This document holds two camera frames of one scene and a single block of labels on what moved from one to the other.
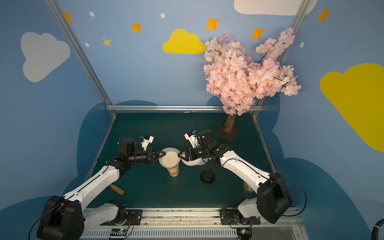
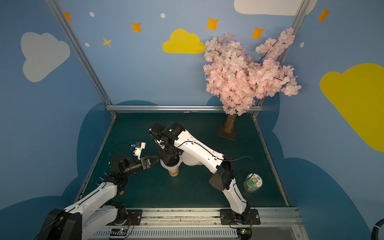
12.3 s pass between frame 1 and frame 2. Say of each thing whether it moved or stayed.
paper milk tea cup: stayed
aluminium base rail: stayed
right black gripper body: moved
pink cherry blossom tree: stayed
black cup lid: moved
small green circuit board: stayed
